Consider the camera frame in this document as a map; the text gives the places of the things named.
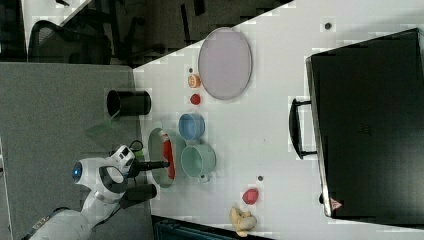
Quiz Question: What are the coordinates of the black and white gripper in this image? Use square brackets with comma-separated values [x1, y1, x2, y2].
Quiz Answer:
[111, 145, 170, 179]

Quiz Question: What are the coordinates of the red felt ketchup bottle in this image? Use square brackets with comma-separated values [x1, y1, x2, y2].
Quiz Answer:
[159, 130, 175, 180]

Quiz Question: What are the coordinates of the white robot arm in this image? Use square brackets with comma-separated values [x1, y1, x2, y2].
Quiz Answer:
[21, 145, 170, 240]

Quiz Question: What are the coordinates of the green perforated strainer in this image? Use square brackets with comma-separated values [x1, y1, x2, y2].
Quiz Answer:
[148, 127, 186, 188]

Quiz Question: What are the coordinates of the green mug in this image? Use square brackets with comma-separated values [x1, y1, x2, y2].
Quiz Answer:
[181, 144, 216, 183]

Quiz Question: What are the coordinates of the blue bowl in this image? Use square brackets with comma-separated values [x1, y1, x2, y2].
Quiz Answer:
[178, 113, 205, 141]

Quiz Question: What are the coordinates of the dark blue bin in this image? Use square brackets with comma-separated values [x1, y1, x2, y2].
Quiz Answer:
[153, 219, 241, 240]

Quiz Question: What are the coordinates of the black cylinder cup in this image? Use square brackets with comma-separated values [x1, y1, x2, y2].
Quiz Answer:
[106, 90, 151, 117]

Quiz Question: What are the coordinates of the red strawberry toy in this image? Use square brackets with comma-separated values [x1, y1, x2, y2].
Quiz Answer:
[190, 94, 201, 105]

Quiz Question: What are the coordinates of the orange slice toy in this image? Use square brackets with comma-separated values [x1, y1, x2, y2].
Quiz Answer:
[188, 74, 201, 88]

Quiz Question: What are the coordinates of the red pink plush toy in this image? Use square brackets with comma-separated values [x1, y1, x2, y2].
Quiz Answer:
[242, 188, 259, 205]

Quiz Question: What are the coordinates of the yellow plush toy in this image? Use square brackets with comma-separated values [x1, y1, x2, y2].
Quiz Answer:
[229, 207, 257, 237]

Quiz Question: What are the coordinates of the lilac round plate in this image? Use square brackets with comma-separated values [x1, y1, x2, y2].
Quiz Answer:
[198, 27, 252, 100]

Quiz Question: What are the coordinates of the black office chair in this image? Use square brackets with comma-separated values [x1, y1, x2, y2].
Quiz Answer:
[28, 0, 145, 65]

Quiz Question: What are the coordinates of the black toaster oven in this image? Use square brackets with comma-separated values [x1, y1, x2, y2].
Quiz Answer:
[305, 28, 424, 229]

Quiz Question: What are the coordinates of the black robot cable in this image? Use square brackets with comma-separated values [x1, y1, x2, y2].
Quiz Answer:
[19, 139, 145, 240]

